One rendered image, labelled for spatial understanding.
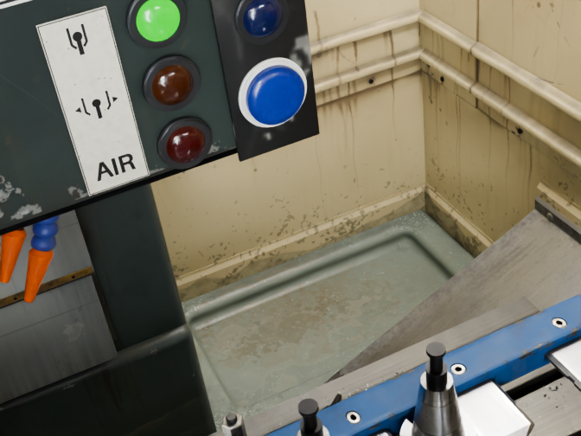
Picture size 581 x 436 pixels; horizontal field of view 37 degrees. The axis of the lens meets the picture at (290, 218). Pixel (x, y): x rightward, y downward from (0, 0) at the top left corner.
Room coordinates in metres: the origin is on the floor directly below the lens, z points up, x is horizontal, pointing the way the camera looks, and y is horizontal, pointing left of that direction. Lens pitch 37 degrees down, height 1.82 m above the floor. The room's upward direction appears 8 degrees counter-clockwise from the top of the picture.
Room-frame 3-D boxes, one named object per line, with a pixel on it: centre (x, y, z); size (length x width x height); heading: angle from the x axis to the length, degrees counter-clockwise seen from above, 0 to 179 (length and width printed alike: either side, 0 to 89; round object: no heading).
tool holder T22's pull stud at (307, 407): (0.43, 0.01, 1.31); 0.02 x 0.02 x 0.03
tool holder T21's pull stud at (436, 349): (0.47, -0.10, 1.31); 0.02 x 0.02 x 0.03
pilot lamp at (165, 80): (0.36, 0.04, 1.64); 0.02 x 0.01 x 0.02; 110
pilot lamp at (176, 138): (0.36, 0.04, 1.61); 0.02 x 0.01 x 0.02; 110
